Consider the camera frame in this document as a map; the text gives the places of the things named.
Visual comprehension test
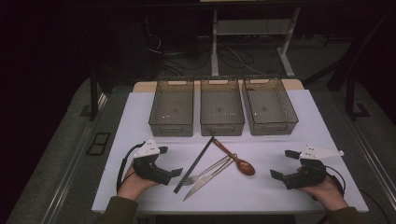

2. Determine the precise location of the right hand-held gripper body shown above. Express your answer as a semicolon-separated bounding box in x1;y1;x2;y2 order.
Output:
282;144;345;190

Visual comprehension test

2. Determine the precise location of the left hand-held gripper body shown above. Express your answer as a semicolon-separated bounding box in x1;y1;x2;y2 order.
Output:
133;138;173;187

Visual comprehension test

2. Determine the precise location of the metal fork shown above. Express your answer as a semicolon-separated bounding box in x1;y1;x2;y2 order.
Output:
181;154;233;187

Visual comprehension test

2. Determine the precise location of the metal knife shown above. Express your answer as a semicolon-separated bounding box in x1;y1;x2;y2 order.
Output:
182;157;236;203

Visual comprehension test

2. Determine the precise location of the brown wooden spoon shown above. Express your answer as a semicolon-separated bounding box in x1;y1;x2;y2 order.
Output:
212;138;256;176

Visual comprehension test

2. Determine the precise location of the brown transparent plastic basket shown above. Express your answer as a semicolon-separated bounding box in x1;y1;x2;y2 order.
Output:
241;77;300;136
148;77;195;138
199;77;246;137

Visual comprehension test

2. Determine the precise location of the person's left hand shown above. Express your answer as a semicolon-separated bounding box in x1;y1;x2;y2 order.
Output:
117;161;160;202

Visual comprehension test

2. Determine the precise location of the person's right hand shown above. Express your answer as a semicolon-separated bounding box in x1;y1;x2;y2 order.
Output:
295;166;349;213

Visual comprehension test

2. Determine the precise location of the black metal stand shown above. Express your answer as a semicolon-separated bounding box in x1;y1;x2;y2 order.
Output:
326;8;396;121
88;68;108;122

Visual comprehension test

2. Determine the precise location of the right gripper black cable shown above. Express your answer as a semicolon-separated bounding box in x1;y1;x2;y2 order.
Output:
325;164;347;198

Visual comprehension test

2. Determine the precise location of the metal floor rail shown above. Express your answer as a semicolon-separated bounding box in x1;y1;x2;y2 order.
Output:
40;92;108;224
346;118;396;202

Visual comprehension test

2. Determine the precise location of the black floor cable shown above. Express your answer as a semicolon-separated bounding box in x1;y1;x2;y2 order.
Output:
358;186;394;224

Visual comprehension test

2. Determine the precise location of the bundle of black floor cables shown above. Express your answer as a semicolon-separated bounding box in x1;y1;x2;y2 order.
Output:
144;18;269;78

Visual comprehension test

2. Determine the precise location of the white metal desk frame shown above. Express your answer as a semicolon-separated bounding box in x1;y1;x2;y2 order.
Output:
210;7;302;78

